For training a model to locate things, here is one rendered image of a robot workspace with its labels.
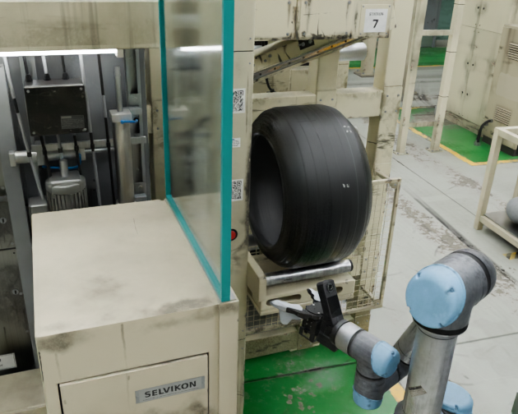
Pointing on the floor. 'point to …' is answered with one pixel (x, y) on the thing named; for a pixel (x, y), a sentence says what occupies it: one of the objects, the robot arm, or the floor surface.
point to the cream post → (242, 121)
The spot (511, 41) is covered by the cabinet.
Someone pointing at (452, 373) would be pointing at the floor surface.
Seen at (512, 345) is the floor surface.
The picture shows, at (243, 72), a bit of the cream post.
